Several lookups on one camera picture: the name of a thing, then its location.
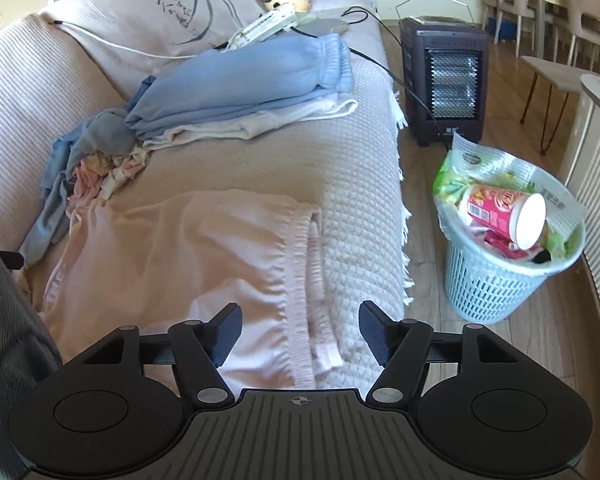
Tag white power strip cable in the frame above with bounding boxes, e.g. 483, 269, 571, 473
50, 19, 232, 59

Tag white power strip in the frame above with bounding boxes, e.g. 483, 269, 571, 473
226, 3, 299, 52

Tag white t-shirt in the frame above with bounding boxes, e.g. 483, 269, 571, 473
145, 96, 359, 150

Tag red snack packet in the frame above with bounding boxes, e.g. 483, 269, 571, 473
481, 229, 519, 262

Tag black heater power cable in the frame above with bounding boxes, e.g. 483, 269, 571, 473
294, 29, 454, 152

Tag green and white plastic bag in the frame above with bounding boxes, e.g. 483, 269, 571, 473
431, 132, 589, 262

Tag grey-blue cloth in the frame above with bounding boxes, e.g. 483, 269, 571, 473
19, 109, 152, 267

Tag purple electric heater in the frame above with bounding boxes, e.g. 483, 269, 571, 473
395, 0, 491, 148

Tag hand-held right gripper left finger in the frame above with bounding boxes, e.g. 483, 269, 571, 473
67, 304, 243, 408

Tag person's grey trouser leg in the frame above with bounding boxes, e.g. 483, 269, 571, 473
0, 232, 64, 462

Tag black looped cable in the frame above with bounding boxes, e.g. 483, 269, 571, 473
341, 5, 382, 27

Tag light blue sweatpants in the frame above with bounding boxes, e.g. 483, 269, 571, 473
124, 34, 357, 139

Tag red paper cup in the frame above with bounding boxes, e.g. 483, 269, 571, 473
466, 182, 548, 252

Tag grey cushion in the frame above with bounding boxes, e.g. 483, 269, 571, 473
292, 14, 352, 39

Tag light blue waste basket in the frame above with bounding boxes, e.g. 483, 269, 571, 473
441, 204, 587, 323

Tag grey bench with hairpin legs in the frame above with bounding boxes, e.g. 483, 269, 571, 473
518, 54, 589, 157

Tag floral cloth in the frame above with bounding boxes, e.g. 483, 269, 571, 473
67, 152, 152, 212

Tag printed white pillow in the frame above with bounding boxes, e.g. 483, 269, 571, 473
40, 0, 267, 59

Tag blue box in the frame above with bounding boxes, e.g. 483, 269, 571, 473
486, 16, 522, 44

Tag pink pants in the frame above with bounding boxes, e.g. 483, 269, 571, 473
42, 189, 344, 392

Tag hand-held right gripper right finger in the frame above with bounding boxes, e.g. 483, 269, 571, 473
359, 301, 526, 408

